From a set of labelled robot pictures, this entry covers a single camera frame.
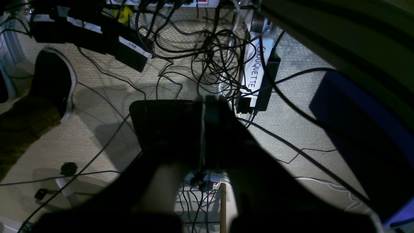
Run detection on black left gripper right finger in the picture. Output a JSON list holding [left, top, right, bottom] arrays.
[[204, 95, 377, 233]]

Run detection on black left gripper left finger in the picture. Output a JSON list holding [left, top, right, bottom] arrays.
[[32, 100, 202, 233]]

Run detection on black power adapter brick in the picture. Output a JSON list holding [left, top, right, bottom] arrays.
[[236, 53, 281, 114]]

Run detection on black round stool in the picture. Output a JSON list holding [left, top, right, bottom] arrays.
[[29, 46, 77, 122]]

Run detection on white labelled power strip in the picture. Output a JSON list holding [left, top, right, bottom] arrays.
[[240, 32, 275, 107]]

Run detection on black labelled equipment box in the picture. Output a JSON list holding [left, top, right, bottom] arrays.
[[26, 3, 151, 72]]

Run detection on white power strip red switch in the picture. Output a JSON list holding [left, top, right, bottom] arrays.
[[185, 172, 222, 192]]

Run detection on tangled black cables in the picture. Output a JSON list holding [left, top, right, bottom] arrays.
[[134, 0, 259, 107]]

